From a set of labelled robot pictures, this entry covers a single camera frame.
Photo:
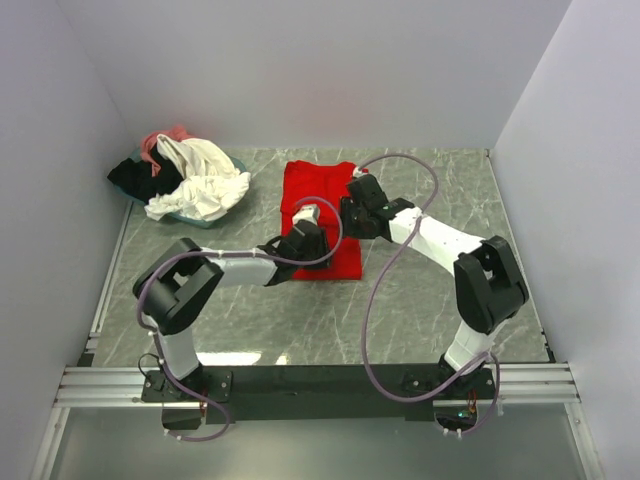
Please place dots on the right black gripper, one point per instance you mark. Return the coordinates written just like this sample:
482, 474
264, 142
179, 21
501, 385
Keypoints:
347, 208

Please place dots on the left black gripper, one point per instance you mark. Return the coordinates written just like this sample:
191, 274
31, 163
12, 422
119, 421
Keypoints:
322, 245

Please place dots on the red t shirt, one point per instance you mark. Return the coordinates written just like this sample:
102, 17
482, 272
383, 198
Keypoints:
303, 179

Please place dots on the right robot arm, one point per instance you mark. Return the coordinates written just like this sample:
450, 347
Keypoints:
489, 285

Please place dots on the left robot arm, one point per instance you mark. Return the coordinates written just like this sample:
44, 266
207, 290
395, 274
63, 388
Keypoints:
172, 293

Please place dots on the teal laundry basket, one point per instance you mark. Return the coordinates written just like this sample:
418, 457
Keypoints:
135, 158

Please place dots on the white t shirt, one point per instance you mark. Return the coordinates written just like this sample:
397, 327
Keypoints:
211, 185

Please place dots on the black base crossbar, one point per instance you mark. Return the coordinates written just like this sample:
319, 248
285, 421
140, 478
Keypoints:
298, 392

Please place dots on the black t shirt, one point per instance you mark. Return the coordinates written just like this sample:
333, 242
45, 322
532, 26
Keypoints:
135, 178

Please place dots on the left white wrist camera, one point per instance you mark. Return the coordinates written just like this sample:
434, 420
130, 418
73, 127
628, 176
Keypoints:
307, 214

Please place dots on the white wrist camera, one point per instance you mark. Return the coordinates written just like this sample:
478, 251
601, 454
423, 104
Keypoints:
307, 214
359, 172

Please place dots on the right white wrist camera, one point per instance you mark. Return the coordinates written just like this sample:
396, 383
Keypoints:
359, 172

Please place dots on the aluminium frame rail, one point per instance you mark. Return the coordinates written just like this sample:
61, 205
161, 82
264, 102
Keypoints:
114, 417

